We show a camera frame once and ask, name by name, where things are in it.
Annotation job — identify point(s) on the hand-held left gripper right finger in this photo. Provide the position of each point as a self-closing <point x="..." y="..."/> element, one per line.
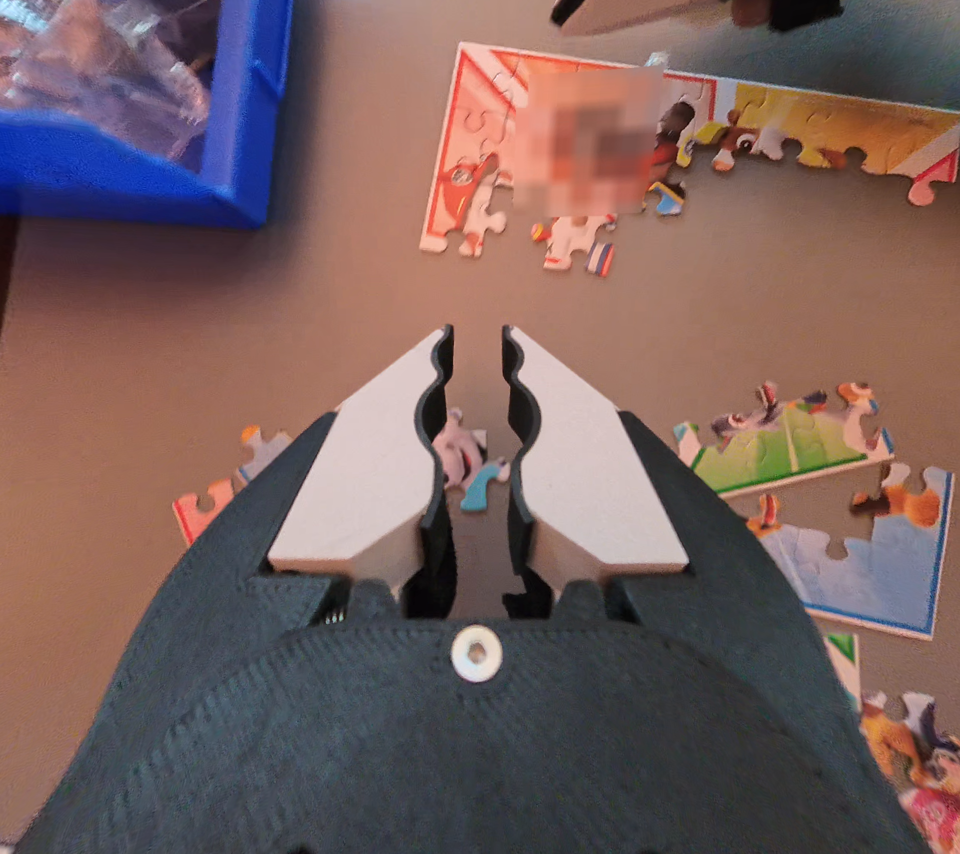
<point x="600" y="487"/>

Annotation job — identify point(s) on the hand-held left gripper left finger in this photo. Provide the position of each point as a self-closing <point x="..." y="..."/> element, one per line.
<point x="352" y="487"/>

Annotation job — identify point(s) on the blue white red striped puzzle piece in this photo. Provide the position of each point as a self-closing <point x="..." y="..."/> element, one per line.
<point x="262" y="453"/>

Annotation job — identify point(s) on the pink dog face puzzle section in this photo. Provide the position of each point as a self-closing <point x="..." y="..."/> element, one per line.
<point x="469" y="457"/>

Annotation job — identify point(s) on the pink red striped puzzle piece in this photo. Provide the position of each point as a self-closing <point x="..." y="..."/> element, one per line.
<point x="202" y="513"/>

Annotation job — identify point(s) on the green grass puzzle section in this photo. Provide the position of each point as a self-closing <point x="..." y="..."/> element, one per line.
<point x="780" y="449"/>

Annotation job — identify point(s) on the yellow dog face puzzle piece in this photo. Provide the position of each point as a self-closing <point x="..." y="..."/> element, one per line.
<point x="739" y="142"/>

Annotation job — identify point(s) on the yellow border puzzle section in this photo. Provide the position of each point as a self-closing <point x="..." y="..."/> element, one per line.
<point x="862" y="127"/>

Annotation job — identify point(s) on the white dog red striped puzzle piece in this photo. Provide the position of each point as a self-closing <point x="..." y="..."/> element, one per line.
<point x="574" y="243"/>

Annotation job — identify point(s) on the red border dog puzzle section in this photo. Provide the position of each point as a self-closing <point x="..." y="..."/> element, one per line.
<point x="465" y="142"/>

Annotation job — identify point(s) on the plain blue puzzle piece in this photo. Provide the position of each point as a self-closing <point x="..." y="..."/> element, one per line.
<point x="877" y="584"/>

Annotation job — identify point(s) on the teal green corner puzzle piece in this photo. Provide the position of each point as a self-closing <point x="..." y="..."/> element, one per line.
<point x="844" y="666"/>

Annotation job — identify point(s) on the orange tail blue border puzzle piece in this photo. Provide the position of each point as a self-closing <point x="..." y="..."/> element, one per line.
<point x="915" y="502"/>

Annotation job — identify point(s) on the orange dog face puzzle piece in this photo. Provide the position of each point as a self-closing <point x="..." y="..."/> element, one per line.
<point x="892" y="741"/>

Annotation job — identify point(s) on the pink dog puzzle piece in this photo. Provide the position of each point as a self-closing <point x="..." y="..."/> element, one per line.
<point x="934" y="809"/>

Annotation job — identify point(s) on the grey desk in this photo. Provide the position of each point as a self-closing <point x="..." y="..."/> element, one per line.
<point x="225" y="314"/>

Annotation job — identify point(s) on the blue plastic bin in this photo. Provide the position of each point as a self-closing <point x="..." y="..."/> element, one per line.
<point x="255" y="82"/>

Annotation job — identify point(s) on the clear plastic bag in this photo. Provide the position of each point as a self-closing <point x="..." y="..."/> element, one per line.
<point x="97" y="29"/>

